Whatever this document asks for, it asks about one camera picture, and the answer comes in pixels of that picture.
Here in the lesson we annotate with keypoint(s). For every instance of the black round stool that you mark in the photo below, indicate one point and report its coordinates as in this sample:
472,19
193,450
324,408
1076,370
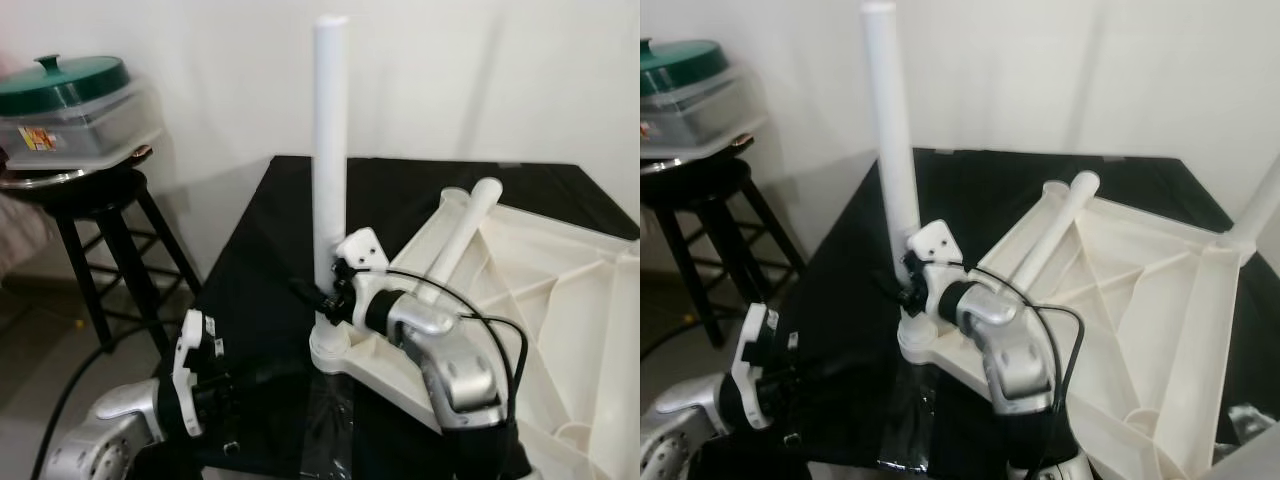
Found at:
90,195
700,185

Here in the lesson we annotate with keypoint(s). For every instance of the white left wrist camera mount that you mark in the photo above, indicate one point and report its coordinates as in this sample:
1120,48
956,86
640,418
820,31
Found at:
185,370
745,370

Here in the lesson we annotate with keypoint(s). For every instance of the clear tape patch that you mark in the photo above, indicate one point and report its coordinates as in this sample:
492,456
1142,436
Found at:
1250,427

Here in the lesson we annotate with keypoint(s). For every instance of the clear container green lid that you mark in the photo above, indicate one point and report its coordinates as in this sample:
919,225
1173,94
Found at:
680,65
60,85

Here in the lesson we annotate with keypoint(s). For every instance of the black tablecloth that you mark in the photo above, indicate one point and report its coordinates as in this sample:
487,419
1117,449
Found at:
260,250
830,240

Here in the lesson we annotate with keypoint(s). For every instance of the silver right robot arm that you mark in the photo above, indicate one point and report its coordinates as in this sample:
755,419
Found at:
450,370
1020,370

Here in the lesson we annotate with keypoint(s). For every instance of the clear plastic bag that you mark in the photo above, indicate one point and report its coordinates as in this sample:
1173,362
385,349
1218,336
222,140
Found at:
328,440
905,420

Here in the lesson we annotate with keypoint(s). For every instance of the pink checked cloth table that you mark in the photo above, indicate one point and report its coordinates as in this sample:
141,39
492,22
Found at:
15,240

